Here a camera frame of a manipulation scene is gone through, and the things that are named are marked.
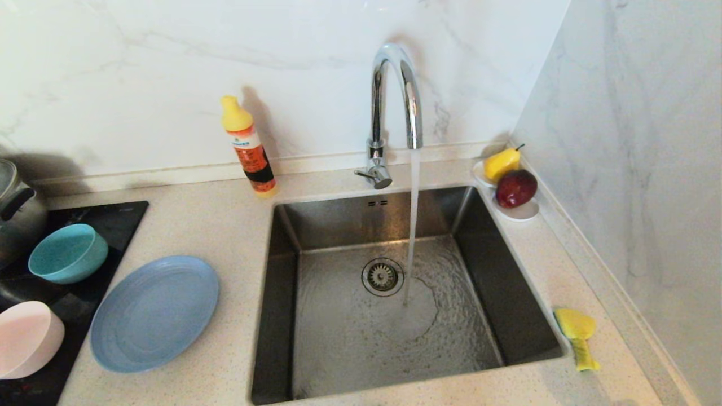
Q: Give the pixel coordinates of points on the yellow green sponge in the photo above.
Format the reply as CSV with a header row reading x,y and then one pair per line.
x,y
576,324

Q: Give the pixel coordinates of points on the black induction cooktop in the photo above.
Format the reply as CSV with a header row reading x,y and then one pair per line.
x,y
115,225

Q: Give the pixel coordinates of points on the blue round plate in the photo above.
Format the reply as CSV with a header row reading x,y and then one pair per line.
x,y
155,313

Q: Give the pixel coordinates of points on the yellow pear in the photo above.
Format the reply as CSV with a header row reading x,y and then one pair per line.
x,y
502,164

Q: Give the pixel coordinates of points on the metal sink drain strainer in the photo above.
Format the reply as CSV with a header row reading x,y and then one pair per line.
x,y
382,277

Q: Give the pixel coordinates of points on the steel cooking pot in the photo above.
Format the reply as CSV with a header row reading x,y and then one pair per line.
x,y
20,220

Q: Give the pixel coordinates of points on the white fruit dish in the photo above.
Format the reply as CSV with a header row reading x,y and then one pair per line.
x,y
522,213

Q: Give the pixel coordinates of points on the stainless steel sink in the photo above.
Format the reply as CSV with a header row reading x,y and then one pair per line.
x,y
350,349

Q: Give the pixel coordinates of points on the chrome faucet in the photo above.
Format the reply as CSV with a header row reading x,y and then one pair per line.
x,y
375,101

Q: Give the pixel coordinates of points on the red apple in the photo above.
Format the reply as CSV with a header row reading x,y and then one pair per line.
x,y
516,189

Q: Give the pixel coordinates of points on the pink bowl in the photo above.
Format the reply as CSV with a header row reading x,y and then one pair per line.
x,y
28,338

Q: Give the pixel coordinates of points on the teal bowl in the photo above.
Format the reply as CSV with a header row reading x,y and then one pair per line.
x,y
67,254

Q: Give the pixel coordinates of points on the orange dish soap bottle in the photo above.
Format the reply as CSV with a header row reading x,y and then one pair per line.
x,y
248,146

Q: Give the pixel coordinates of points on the running water stream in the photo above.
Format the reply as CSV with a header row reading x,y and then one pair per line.
x,y
413,197

